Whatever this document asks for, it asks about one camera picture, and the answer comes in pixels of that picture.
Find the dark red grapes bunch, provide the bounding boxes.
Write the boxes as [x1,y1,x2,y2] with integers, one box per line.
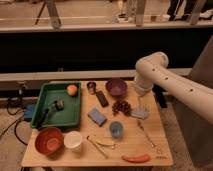
[112,100,131,116]

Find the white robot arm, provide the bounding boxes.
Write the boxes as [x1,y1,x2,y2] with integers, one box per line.
[134,52,213,124]

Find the small metal cup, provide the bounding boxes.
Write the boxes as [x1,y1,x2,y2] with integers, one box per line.
[87,81,96,95]

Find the blue plastic cup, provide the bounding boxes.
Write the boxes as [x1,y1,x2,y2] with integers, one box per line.
[109,121,123,138]

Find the white plastic cup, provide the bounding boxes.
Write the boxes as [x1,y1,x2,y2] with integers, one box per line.
[64,131,83,152]

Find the purple bowl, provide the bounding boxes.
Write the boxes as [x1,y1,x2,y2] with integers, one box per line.
[105,78,127,97]

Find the black remote bar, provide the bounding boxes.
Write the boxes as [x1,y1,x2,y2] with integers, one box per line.
[96,91,109,107]

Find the blue sponge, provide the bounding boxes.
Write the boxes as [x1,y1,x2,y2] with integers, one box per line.
[88,108,107,126]

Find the orange peach fruit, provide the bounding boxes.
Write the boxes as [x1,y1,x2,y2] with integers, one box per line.
[67,84,78,96]

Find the grey folded cloth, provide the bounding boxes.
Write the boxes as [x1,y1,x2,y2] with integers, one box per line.
[131,106,149,119]

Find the green plastic tray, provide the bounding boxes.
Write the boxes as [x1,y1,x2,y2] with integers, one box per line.
[31,82,81,129]

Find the metal tongs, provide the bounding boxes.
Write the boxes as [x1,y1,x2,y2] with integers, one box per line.
[87,136,115,158]

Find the red bowl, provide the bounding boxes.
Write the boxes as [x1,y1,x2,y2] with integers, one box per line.
[35,127,63,156]

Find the blue box on floor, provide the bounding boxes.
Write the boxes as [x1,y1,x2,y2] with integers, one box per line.
[24,104,35,121]

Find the black handled brush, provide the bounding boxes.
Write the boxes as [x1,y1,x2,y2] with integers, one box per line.
[36,100,64,129]

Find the black cables on floor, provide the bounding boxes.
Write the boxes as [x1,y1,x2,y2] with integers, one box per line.
[0,83,29,146]

